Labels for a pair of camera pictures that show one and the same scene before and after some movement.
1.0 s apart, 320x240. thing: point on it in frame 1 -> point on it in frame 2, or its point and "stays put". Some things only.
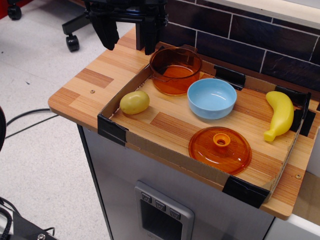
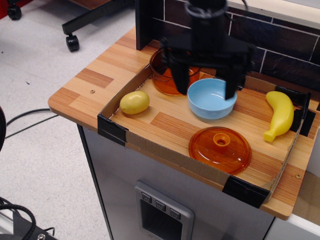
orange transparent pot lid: [222, 148] stays put
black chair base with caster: [72, 41] stays put
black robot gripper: [156, 11] -> [208, 46]
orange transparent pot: [176, 70] stays put
